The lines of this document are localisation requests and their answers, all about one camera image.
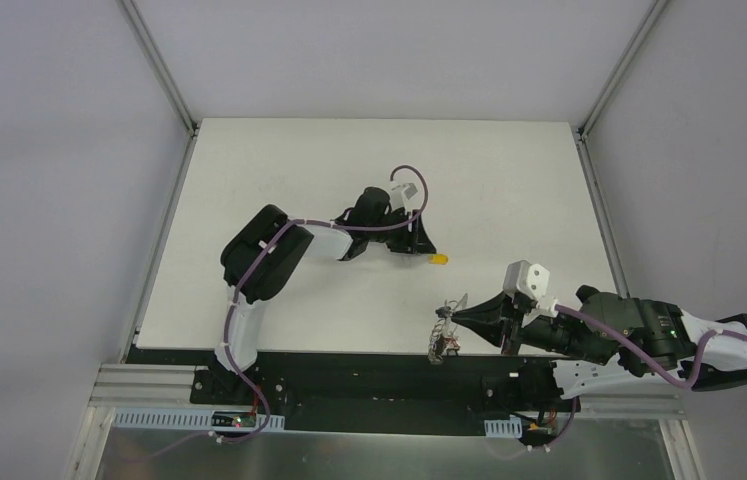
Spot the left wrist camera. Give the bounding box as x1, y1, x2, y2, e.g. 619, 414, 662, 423
389, 181, 420, 212

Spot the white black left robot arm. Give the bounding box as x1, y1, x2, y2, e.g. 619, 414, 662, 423
208, 183, 436, 405

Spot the metal base plate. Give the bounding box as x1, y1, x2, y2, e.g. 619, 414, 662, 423
98, 419, 674, 479

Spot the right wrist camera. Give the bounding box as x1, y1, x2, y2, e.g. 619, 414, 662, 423
502, 260, 558, 318

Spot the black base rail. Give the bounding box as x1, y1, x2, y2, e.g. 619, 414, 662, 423
126, 347, 580, 436

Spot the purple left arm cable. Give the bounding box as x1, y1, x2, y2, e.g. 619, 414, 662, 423
124, 165, 430, 462

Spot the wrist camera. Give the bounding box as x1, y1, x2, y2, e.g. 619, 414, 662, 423
389, 181, 420, 212
502, 260, 558, 318

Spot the large steel keyring plate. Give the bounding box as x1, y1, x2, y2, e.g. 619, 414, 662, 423
427, 293, 468, 365

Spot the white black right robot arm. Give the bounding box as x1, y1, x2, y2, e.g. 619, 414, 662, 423
429, 285, 747, 410

